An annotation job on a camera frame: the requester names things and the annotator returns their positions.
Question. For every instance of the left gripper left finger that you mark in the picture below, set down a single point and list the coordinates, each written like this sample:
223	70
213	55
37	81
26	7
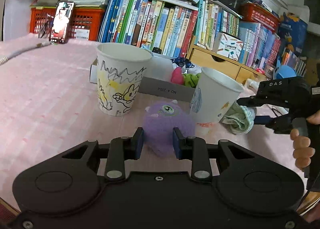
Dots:
122	149

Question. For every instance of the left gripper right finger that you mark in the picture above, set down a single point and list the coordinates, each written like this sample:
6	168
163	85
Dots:
195	150

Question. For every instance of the purple monster plush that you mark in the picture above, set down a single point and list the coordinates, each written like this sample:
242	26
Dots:
159	121

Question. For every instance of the person's right hand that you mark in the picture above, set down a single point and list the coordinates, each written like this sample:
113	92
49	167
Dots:
302	151

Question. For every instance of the blue Stitch plush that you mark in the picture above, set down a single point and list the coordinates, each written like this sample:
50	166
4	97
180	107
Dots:
283	71

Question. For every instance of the pale green cloth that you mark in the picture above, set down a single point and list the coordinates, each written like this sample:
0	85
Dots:
239	119

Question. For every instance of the paper cup with blue drawing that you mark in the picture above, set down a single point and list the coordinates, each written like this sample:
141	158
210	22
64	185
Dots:
214	94

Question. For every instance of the blue cartoon bag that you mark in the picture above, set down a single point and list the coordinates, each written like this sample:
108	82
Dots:
292	31

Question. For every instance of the pink green plush toy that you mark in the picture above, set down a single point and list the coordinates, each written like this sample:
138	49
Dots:
186	79

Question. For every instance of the white shallow box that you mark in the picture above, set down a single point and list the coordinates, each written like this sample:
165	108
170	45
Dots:
157	81

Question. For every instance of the paper cup with yellow drawing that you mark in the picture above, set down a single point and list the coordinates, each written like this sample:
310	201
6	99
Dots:
120	70

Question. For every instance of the pink tablecloth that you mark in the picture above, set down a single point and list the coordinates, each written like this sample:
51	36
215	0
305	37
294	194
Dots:
48	106

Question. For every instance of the blue beaded item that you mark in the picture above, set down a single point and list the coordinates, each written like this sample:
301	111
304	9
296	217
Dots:
182	62

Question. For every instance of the wooden drawer organizer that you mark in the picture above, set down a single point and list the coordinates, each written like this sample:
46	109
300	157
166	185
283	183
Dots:
206	58

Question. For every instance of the white patterned card box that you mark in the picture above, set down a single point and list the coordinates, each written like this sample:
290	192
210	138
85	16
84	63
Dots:
227	46

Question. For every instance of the red basket on books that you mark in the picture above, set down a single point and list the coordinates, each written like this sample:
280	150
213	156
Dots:
255	13

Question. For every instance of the row of children's books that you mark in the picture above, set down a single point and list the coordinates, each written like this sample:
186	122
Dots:
166	27

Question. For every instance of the miniature bicycle model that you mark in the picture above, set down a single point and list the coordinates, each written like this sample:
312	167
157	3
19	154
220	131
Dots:
45	29

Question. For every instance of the smartphone on stand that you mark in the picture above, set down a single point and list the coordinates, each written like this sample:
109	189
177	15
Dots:
62	18

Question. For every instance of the white board leaning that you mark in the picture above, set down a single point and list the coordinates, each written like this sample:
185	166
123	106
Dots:
16	21

